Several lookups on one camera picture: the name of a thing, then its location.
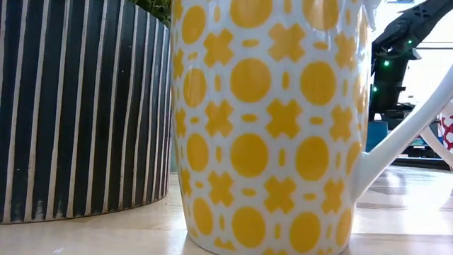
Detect potted plant in striped pot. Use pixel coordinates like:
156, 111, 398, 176
0, 0, 175, 225

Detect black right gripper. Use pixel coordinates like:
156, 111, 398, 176
369, 75, 416, 130

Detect red lattice patterned mug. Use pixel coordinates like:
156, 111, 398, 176
419, 106, 453, 169

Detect yellow dot patterned mug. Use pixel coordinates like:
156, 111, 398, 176
171, 0, 453, 255

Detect black aluminium table frame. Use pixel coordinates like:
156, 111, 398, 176
391, 155, 453, 171

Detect blue ceramic mug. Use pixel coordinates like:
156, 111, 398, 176
365, 120, 389, 153

